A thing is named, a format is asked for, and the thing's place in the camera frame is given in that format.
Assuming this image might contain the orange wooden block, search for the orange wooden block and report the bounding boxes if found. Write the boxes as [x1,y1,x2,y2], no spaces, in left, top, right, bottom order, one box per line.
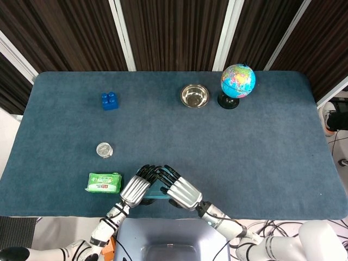
[103,239,115,261]

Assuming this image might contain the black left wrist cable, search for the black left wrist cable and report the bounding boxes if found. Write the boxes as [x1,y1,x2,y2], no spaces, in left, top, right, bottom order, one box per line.
[102,203,129,227]

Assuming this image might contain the blue table cloth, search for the blue table cloth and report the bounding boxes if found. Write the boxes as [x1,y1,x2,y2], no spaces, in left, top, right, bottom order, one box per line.
[0,71,348,220]

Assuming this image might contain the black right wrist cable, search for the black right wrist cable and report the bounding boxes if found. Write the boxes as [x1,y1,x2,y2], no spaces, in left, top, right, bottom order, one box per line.
[200,202,245,229]

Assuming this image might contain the dark grey floor mat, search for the dark grey floor mat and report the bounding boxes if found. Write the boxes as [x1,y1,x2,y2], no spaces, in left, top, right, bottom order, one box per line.
[0,216,38,250]

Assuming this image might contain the black floor device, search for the black floor device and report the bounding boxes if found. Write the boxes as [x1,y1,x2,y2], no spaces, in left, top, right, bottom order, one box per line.
[327,96,348,133]

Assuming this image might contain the grey robot torso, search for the grey robot torso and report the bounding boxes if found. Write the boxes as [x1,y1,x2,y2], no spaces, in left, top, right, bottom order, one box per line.
[113,217,232,261]

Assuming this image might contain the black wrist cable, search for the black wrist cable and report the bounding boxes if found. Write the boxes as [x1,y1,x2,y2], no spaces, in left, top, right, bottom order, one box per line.
[200,202,245,229]
[102,203,129,227]

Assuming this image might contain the tangled black floor cables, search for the tangled black floor cables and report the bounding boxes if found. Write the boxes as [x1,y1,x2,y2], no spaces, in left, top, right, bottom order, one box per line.
[228,219,348,250]

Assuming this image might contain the desk globe on black stand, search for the desk globe on black stand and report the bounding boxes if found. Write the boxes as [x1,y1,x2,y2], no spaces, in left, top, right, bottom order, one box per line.
[217,63,257,110]

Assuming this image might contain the green tissue pack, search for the green tissue pack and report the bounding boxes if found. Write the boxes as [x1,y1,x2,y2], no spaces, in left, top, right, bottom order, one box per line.
[85,171,123,194]

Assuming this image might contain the stainless steel bowl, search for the stainless steel bowl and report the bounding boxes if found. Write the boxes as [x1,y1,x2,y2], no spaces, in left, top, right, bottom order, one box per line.
[180,83,210,108]

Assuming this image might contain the blue toy building block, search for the blue toy building block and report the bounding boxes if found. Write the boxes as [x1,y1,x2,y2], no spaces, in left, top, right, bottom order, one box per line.
[101,92,120,111]

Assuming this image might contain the white partition frame post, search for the white partition frame post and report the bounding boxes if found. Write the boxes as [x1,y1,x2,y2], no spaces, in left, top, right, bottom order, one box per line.
[108,0,136,72]
[0,29,39,82]
[316,85,348,109]
[212,0,244,72]
[265,0,312,71]

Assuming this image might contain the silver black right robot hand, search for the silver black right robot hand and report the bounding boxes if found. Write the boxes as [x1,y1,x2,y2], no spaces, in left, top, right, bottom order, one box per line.
[155,164,204,212]

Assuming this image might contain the white orange shoe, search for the white orange shoe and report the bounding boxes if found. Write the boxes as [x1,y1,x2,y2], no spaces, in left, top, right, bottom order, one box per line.
[317,102,338,136]

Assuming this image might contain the teal plastic lid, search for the teal plastic lid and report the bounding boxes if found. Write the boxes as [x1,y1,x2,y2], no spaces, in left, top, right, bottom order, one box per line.
[135,166,171,202]

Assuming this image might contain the small clear round jar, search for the small clear round jar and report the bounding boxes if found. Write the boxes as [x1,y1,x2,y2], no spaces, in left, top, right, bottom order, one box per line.
[96,142,114,159]

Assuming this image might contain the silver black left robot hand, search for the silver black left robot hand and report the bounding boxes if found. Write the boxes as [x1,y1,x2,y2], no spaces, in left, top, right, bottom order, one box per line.
[119,164,158,209]

